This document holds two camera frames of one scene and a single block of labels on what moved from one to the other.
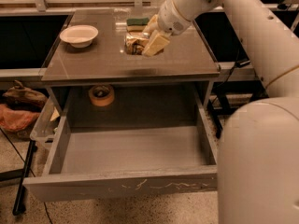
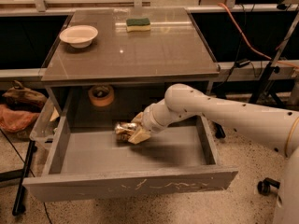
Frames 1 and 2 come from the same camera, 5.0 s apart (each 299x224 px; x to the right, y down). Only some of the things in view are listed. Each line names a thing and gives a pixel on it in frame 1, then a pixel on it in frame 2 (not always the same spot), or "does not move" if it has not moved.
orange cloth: x=14 y=119 does not move
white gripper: x=169 y=19 → x=149 y=120
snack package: x=135 y=42 → x=124 y=130
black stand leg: x=21 y=191 does not move
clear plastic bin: x=45 y=127 does not move
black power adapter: x=243 y=63 does not move
